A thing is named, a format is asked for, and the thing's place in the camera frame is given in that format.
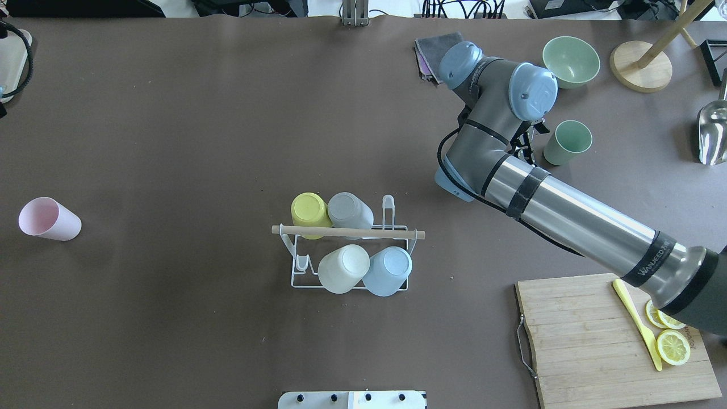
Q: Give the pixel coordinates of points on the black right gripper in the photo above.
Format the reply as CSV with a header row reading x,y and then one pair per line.
x,y
527,149

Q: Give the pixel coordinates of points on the green plastic cup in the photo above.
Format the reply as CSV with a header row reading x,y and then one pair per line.
x,y
571,138

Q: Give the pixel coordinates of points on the pink plastic cup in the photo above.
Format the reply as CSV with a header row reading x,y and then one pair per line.
x,y
47,218

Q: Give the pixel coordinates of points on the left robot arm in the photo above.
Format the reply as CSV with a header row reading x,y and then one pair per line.
x,y
29,68

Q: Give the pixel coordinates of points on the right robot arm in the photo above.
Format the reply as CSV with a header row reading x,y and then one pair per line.
x,y
688,284

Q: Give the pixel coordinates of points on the light blue plastic cup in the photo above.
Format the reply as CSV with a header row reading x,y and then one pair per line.
x,y
388,270

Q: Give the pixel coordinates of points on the grey plastic cup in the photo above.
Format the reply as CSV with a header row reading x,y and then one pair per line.
x,y
345,210

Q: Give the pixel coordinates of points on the white plastic cup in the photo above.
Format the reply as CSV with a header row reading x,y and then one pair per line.
x,y
342,269

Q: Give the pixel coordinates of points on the yellow plastic cup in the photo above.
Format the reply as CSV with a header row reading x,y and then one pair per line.
x,y
309,209

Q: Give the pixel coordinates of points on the green bowl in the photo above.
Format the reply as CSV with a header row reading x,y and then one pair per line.
x,y
572,60

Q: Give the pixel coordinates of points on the purple cloth under grey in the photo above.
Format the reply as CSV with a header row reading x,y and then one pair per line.
x,y
422,66

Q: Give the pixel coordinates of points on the grey folded cloth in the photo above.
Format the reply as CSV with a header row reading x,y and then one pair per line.
x,y
433,50

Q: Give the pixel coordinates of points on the wooden stand with round base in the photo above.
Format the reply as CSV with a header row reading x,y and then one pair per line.
x,y
645,67

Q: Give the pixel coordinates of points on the metal scoop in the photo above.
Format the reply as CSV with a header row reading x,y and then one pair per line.
x,y
712,129

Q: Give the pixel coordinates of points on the wooden cutting board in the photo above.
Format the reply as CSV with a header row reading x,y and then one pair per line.
x,y
587,352

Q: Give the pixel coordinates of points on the lemon slice hidden behind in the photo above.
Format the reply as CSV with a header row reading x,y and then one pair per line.
x,y
653,315

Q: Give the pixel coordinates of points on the lemon slice upper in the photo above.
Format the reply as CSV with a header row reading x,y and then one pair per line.
x,y
669,322

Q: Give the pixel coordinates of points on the lemon slice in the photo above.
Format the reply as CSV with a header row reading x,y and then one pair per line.
x,y
669,322
673,347

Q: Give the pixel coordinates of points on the yellow plastic knife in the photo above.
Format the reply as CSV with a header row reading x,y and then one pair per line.
x,y
646,334

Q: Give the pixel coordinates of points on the lemon slice lower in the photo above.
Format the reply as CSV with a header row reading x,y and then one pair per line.
x,y
673,347

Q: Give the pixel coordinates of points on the beige plastic tray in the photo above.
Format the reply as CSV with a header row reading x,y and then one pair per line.
x,y
13,61

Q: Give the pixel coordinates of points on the black frame object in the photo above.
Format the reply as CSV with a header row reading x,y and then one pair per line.
x,y
712,52

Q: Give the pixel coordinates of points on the white wire cup rack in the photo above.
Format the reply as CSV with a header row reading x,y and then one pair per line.
x,y
305,272

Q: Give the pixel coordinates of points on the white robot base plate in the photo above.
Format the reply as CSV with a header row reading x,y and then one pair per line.
x,y
354,399

